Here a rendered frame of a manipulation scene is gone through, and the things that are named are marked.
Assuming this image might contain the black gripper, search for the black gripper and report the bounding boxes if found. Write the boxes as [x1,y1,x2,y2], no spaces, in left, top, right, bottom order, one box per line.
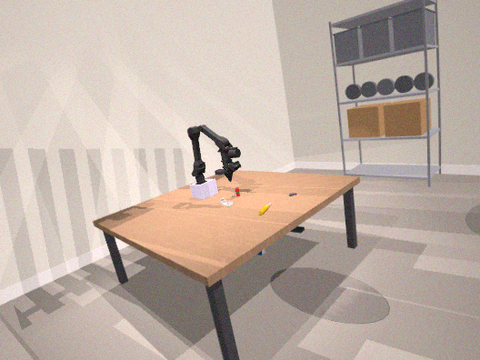
[215,158,234,182]

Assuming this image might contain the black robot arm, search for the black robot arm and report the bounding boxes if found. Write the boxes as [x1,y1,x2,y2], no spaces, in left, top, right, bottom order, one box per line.
[187,125,241,185]

